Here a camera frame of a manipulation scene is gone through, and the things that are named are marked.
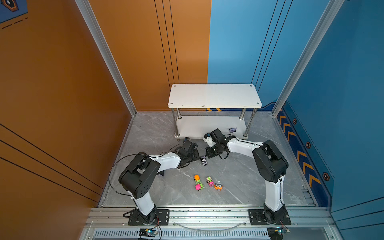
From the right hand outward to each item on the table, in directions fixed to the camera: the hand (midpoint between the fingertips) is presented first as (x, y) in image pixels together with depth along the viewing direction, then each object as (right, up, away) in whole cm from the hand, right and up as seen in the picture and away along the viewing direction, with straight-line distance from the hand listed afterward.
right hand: (205, 154), depth 96 cm
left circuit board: (-29, -32, -25) cm, 50 cm away
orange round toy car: (+6, -15, -15) cm, 22 cm away
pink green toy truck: (-4, -15, -15) cm, 21 cm away
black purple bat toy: (-1, -2, -5) cm, 5 cm away
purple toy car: (+18, +16, +1) cm, 24 cm away
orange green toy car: (-5, -12, -13) cm, 18 cm away
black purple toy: (-26, -9, -10) cm, 29 cm away
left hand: (-4, +1, -2) cm, 5 cm away
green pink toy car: (+2, -13, -13) cm, 18 cm away
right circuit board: (+33, -33, -25) cm, 53 cm away
